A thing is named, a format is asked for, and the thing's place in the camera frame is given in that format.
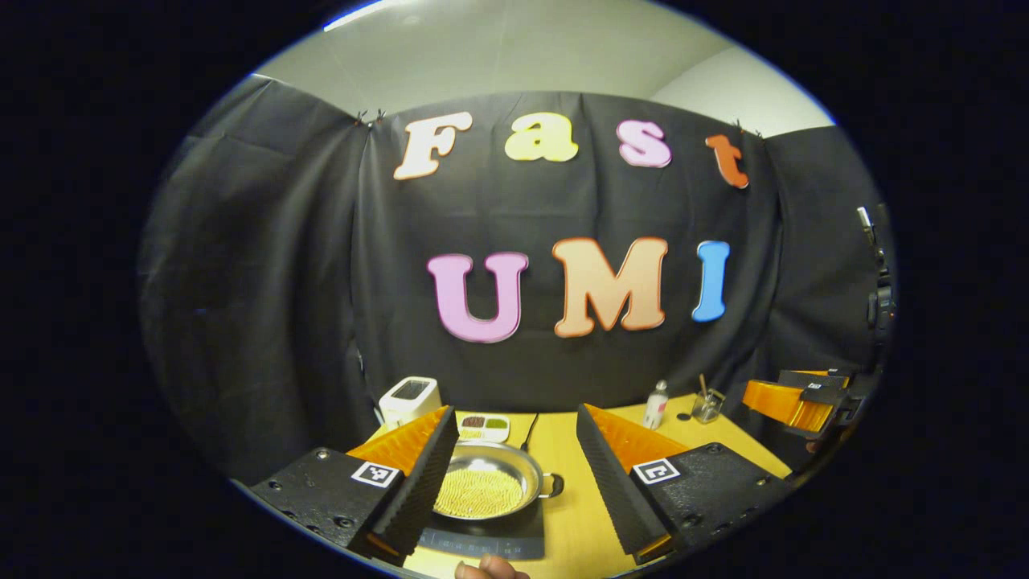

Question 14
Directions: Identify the small glass cup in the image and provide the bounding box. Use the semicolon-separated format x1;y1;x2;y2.
691;388;727;425

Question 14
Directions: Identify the white divided bean dish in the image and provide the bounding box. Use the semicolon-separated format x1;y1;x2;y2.
456;413;511;444

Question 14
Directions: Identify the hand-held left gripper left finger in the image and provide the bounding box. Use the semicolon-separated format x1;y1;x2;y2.
249;404;461;564

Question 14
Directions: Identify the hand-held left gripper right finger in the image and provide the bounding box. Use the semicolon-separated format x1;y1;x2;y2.
576;402;793;565

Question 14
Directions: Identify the small white medicine bottle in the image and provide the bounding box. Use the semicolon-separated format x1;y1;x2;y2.
642;380;670;431

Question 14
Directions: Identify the black induction cooktop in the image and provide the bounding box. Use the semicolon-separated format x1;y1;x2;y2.
416;481;547;562

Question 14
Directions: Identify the stainless steel pot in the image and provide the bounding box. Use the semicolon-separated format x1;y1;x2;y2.
432;440;566;522

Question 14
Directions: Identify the white toaster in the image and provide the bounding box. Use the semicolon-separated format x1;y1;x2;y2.
378;376;443;432

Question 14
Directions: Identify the pile of soybeans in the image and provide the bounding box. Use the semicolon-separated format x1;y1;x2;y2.
434;468;526;519

